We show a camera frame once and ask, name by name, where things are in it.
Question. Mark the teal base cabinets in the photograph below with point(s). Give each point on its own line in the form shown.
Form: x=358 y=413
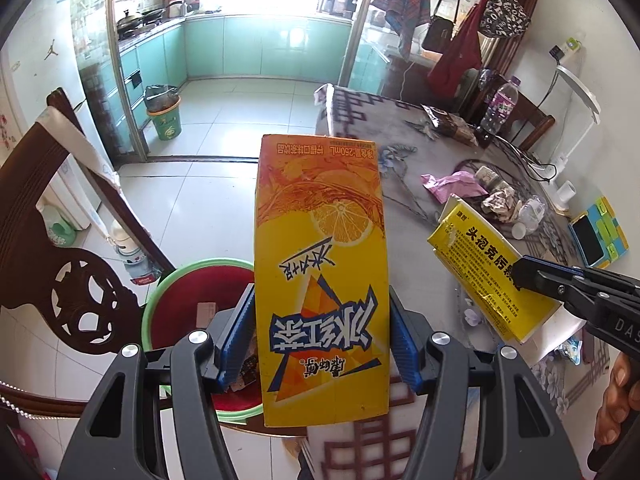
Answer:
x=250 y=45

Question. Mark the pink wrapper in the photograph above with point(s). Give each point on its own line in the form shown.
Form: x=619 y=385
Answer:
x=460 y=185

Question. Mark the black white lettered bag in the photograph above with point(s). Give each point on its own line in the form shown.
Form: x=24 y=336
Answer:
x=505 y=12

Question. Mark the small clear jar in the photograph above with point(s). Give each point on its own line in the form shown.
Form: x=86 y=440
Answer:
x=487 y=175

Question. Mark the black charger plug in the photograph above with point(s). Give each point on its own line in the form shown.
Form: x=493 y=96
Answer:
x=555 y=52

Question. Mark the white cup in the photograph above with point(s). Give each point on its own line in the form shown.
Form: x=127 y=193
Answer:
x=546 y=171

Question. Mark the wok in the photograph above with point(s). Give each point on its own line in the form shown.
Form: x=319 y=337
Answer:
x=130 y=19

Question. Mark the white jug green label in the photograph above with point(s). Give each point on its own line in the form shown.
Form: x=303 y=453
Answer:
x=60 y=230

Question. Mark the red basin green rim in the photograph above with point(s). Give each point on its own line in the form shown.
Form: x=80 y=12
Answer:
x=200 y=285

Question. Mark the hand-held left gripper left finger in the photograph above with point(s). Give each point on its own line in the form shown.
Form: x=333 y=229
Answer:
x=237 y=345

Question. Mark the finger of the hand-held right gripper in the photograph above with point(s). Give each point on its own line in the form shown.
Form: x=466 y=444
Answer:
x=545 y=285
x=610 y=282

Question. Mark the white refrigerator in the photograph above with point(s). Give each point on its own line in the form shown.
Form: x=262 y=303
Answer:
x=45 y=85

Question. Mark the white desk lamp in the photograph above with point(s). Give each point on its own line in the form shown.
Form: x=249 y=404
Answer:
x=580 y=90

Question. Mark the green white power adapter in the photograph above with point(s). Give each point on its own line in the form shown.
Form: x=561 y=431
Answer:
x=573 y=44

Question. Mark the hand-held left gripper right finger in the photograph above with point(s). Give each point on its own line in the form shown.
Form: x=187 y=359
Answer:
x=405 y=345

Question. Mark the green trash bin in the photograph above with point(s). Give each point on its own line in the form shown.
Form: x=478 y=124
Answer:
x=167 y=122

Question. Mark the small clear plastic bottle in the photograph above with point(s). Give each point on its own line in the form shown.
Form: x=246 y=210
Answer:
x=532 y=210

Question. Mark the colourful phone case box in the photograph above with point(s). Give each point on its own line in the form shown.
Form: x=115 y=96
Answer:
x=611 y=225

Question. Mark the black shoulder bag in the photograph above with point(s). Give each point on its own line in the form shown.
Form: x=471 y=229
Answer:
x=437 y=35

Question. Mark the purple label plastic bottle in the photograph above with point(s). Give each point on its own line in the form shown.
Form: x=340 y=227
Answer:
x=500 y=105

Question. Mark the dark red garment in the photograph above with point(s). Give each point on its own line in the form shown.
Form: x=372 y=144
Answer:
x=457 y=55

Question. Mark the plaid cloth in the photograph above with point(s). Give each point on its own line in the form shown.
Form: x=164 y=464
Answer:
x=405 y=5

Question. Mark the clear jug red label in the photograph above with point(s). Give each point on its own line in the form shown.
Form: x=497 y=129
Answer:
x=142 y=270

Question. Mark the yellow medicine box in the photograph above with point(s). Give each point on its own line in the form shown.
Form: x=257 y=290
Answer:
x=480 y=260

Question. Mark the dark snack bag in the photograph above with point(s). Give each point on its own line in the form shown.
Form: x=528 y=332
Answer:
x=452 y=125

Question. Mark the crumpled foil wrapper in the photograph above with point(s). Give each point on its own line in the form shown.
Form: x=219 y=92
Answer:
x=500 y=202

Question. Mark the yellow orange drink carton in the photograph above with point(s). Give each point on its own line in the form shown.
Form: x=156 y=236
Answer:
x=320 y=260

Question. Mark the dark carved wooden chair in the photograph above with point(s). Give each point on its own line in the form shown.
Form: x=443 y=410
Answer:
x=30 y=170

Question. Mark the person's right hand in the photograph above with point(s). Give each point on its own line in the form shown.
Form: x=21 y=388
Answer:
x=617 y=400

